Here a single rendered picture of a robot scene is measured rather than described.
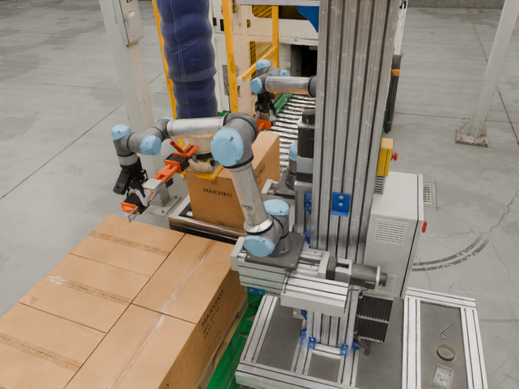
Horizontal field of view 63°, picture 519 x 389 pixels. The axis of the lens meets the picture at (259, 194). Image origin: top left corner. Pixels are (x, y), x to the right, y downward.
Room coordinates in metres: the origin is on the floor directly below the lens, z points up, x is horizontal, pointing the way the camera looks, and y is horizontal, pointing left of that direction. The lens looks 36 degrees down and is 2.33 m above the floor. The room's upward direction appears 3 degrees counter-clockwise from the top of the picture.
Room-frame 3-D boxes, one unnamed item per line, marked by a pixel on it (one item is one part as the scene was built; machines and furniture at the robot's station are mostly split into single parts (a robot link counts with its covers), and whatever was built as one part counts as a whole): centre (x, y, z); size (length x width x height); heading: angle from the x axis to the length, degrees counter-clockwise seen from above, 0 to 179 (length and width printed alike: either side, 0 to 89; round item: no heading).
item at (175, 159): (1.80, 0.40, 1.24); 0.10 x 0.08 x 0.06; 67
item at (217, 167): (2.00, 0.21, 1.13); 0.34 x 0.10 x 0.05; 157
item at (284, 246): (1.38, -0.06, 1.09); 0.15 x 0.15 x 0.10
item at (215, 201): (2.38, 0.14, 0.75); 0.60 x 0.40 x 0.40; 157
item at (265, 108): (2.18, -0.05, 1.37); 0.09 x 0.08 x 0.12; 157
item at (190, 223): (2.05, 0.28, 0.58); 0.70 x 0.03 x 0.06; 67
